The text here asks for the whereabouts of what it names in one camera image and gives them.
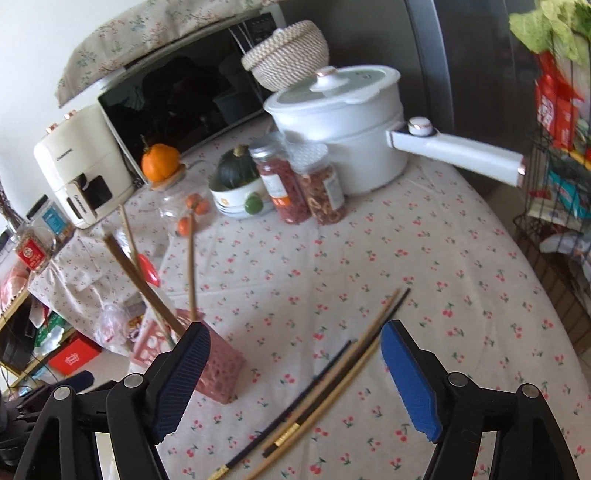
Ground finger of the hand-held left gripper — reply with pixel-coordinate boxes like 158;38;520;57
69;371;96;393

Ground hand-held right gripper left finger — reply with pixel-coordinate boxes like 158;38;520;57
14;322;213;480

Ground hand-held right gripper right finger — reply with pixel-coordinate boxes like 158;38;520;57
379;319;581;480

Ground pink plastic utensil basket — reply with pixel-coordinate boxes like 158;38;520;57
129;308;245;406

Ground black chopstick gold band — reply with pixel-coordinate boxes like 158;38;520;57
262;288;411;453
207;340;353;480

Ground light bamboo chopstick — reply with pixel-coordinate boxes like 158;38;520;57
244;352;385;480
102;234;186;335
188;213;199;321
263;289;402;459
119;206;175;343

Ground red plastic spoon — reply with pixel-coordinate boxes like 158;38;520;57
137;253;161;288

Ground red gift box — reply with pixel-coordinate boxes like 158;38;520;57
47;335;102;376

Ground green package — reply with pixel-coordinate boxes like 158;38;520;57
33;311;70;356

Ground clear plastic bag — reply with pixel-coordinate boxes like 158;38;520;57
95;302;139;352

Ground wooden shelf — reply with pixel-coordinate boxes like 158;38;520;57
0;258;51;388

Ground floral side table cloth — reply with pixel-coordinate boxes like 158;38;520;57
28;217;185;356

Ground cherry print tablecloth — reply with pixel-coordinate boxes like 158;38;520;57
139;124;591;480

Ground blue label storage jar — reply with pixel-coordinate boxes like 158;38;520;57
28;195;77;243

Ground clear glass jar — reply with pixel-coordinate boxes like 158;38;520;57
157;178;218;238

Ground white ceramic bowl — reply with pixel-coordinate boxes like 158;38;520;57
209;173;275;220

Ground cream air fryer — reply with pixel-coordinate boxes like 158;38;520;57
33;104;139;230

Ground jar of dried slices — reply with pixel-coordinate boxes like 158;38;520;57
291;142;348;226

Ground dark green squash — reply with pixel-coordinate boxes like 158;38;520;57
217;144;259;190

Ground jar of red dried fruit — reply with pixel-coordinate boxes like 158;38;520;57
249;137;311;225

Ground large orange citrus fruit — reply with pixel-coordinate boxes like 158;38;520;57
141;136;180;182

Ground white electric pot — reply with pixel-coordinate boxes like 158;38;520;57
263;65;529;197

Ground black microwave oven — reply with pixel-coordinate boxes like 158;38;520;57
97;4;287;178

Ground white pot lid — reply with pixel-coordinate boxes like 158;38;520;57
263;65;400;114

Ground red snack packets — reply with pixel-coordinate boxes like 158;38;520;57
534;51;591;153

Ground grey refrigerator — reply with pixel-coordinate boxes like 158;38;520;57
277;0;543;153

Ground floral microwave cover cloth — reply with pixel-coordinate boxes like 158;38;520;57
54;0;282;109

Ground napa cabbage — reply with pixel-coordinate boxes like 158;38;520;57
508;0;591;65

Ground black wire rack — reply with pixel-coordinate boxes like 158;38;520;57
512;78;591;356

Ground woven rope basket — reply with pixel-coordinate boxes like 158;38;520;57
241;19;330;90

